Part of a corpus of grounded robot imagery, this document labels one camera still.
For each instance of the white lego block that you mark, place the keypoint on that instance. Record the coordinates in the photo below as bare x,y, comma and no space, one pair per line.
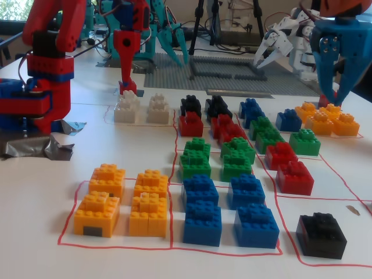
125,114
158,114
159,98
131,98

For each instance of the blue lego block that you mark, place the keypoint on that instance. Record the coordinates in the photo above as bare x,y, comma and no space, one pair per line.
202,229
257,229
200,189
289,122
250,104
247,191
255,116

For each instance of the small brown scrap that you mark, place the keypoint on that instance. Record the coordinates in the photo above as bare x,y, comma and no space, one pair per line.
353,210

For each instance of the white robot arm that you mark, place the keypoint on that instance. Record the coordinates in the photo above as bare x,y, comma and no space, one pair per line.
302,43

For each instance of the red and blue gripper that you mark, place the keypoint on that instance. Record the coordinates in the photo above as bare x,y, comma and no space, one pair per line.
127,43

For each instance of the black lego block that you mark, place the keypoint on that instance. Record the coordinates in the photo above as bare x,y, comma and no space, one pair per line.
216,107
190,104
319,235

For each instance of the grey lego baseplate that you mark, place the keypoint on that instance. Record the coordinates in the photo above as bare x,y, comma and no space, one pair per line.
290,84

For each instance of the orange and blue robot arm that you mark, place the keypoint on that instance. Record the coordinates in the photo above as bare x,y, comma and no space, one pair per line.
340,7

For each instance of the black tripod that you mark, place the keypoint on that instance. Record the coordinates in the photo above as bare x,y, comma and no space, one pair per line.
197,29

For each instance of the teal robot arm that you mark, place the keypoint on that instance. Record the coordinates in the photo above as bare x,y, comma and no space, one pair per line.
146,49

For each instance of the crumpled grey duct tape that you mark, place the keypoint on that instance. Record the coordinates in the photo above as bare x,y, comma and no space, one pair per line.
29,148

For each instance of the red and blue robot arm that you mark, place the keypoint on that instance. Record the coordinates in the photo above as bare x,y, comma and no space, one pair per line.
52,96

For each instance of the dark grey lego frame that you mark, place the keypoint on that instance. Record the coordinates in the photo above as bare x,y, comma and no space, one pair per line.
203,72

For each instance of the green lego block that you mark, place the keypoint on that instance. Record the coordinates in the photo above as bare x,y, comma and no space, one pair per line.
305,143
197,145
194,168
270,141
238,146
235,170
261,125

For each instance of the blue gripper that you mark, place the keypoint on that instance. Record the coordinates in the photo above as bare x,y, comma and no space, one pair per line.
329,46

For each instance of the grey metal strip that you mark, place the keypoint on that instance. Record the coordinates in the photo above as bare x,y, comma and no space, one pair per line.
247,93

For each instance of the orange lego block grey patch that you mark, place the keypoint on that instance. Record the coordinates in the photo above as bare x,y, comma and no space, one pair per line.
96,218

